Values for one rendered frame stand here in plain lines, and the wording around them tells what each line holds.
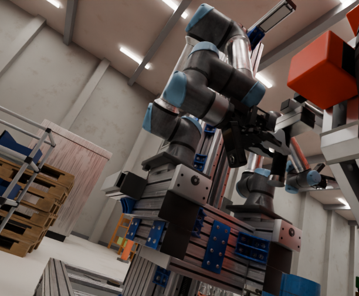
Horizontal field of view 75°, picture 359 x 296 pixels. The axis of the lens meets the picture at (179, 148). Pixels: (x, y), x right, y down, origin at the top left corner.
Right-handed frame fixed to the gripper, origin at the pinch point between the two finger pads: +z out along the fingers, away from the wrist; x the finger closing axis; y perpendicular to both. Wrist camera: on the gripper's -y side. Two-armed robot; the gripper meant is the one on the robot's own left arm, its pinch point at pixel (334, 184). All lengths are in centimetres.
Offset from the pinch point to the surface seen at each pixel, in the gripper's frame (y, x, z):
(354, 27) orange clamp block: 3, 89, -86
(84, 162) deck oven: 17, -437, -235
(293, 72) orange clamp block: 28, 95, -101
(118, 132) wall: -172, -816, -248
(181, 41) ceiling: -460, -521, -157
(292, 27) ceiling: -488, -319, 95
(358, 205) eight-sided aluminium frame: 45, 95, -85
